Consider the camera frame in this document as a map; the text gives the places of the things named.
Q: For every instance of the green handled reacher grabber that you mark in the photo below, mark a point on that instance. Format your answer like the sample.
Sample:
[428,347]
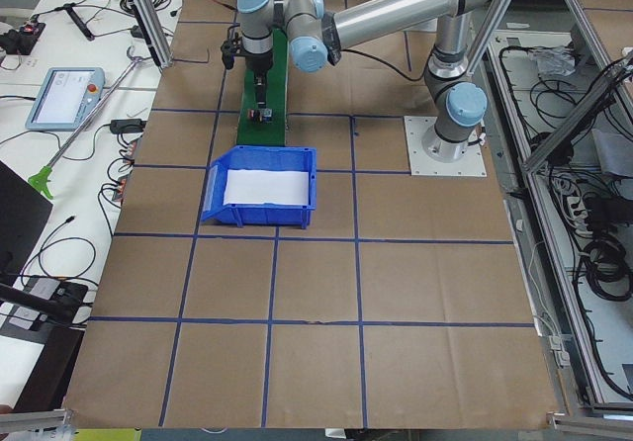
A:
[40,180]

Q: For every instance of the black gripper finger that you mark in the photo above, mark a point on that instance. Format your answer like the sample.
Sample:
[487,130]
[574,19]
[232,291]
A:
[260,89]

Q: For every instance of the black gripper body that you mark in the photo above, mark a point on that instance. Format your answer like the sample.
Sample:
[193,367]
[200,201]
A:
[258,63]

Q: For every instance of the aluminium frame post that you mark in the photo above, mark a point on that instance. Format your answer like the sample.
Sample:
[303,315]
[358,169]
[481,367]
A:
[152,31]

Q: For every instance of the green conveyor belt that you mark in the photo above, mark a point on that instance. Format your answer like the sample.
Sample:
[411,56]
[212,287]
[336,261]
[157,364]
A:
[274,132]

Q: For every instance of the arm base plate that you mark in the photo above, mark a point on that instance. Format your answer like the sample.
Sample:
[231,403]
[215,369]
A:
[431,156]

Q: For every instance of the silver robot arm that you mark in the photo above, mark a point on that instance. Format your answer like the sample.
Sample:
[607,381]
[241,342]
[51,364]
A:
[317,37]

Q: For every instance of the white paper liner left bin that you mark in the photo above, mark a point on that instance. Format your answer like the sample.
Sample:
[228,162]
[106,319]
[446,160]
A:
[258,187]

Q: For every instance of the blue left storage bin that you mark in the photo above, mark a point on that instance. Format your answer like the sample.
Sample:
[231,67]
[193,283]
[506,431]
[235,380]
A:
[271,158]

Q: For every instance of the teach pendant tablet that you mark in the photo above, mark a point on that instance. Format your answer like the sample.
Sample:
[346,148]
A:
[66,97]

